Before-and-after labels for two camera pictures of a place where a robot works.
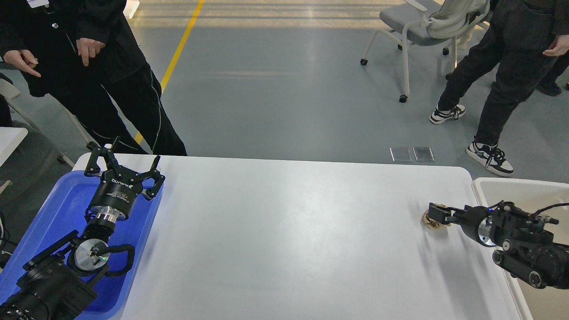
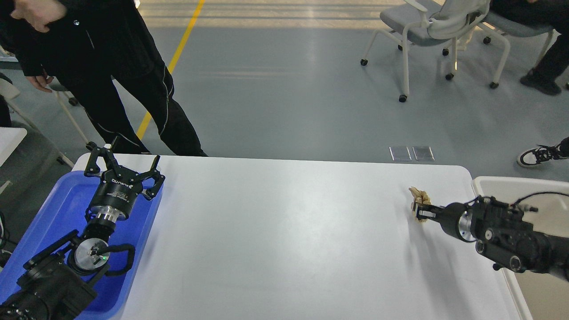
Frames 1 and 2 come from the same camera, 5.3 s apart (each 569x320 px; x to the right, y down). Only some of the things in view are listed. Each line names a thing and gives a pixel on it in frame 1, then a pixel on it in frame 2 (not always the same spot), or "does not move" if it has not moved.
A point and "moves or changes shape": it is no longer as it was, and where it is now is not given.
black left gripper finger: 154,174 does not move
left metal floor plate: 401,154 does not move
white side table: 10,138 does not move
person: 507,61 to 538,155
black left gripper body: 114,196 does not move
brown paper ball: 431,222 moves or changes shape
